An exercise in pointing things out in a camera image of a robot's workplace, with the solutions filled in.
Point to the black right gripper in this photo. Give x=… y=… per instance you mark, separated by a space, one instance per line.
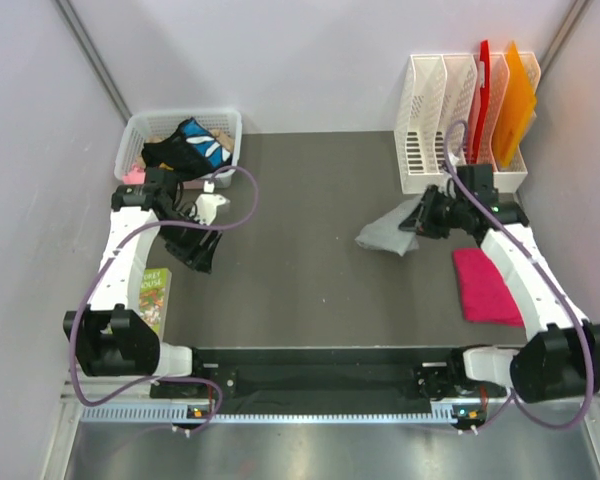
x=422 y=222

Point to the white file organiser rack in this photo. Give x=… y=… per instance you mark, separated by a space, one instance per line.
x=438 y=90

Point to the grey t shirt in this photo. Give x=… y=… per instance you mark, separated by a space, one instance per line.
x=384 y=234

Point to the folded magenta t shirt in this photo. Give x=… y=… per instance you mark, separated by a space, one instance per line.
x=484 y=295

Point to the light pink t shirt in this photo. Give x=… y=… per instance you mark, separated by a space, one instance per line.
x=136 y=176

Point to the green children's book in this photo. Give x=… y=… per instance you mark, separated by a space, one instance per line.
x=153 y=299

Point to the orange plastic folder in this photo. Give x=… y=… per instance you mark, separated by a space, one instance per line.
x=518 y=105

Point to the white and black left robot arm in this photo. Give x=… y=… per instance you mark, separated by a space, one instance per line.
x=112 y=338

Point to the red plastic folder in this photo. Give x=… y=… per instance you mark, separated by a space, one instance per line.
x=482 y=100

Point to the white plastic laundry basket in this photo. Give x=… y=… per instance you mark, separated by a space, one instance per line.
x=162 y=123

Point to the black and blue t shirt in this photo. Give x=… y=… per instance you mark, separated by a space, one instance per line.
x=190 y=152

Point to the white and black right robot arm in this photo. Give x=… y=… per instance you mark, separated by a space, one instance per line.
x=561 y=358

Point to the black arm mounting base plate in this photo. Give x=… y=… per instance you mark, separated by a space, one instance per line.
x=334 y=380

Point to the aluminium frame rail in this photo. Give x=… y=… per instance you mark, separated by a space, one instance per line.
x=187 y=406

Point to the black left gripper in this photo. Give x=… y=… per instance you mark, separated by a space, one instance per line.
x=199 y=257

